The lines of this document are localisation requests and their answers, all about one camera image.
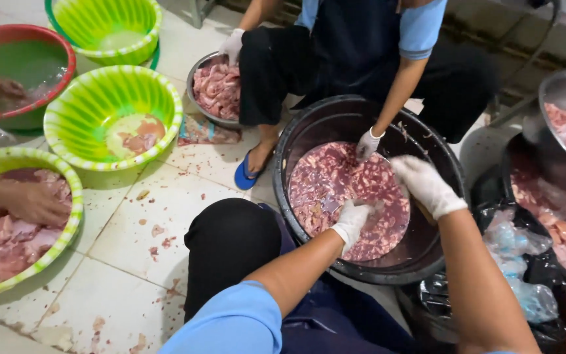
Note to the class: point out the person's right hand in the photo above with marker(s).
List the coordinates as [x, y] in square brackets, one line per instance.
[428, 189]

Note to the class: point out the person's left hand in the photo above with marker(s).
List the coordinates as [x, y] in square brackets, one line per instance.
[349, 226]

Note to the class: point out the person's left fingers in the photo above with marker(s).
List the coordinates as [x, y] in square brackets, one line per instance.
[361, 207]

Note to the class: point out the person's right fingers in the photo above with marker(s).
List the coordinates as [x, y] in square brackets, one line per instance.
[401, 168]

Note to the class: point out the meat pieces in red water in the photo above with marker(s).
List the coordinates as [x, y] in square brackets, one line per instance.
[332, 187]

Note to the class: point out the large black plastic tub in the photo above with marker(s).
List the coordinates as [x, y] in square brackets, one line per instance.
[425, 246]

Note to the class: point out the person's dark blue apron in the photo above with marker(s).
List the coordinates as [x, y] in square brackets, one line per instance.
[332, 324]

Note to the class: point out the black garbage bag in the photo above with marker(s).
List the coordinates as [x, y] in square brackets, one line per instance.
[440, 300]

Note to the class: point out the blue sandal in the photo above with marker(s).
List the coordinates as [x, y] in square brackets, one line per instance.
[243, 178]

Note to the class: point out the crumpled clear plastic bags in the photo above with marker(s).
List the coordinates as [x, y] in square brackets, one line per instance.
[514, 246]

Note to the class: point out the person's black trouser leg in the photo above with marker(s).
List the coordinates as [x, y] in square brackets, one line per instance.
[229, 246]

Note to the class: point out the black tub with wrapped meat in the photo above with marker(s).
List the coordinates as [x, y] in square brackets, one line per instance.
[558, 221]

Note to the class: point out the clear plastic bag with scraps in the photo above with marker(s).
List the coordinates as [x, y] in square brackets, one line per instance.
[207, 131]

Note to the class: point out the person's light blue sleeve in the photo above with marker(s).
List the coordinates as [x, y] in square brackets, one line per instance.
[224, 324]

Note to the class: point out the heap of pink meat strips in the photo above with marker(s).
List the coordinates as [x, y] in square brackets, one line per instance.
[216, 91]

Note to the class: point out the small steel bowl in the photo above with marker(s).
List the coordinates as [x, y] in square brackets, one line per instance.
[194, 101]

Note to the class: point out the meat scraps in basket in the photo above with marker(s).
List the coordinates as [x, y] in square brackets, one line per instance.
[138, 137]

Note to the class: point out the grey metal table leg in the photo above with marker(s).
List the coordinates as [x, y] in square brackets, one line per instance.
[199, 12]

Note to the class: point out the green basket with white stripes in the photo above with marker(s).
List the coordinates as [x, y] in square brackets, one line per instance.
[96, 98]

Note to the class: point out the green white rimmed basin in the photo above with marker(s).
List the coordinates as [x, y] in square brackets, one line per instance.
[74, 206]

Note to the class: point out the empty green plastic basket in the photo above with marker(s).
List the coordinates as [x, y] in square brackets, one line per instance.
[106, 24]

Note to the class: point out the heap of pale raw meat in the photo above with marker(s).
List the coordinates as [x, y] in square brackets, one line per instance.
[3, 250]

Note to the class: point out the red plastic basin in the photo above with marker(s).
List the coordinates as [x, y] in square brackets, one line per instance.
[27, 64]

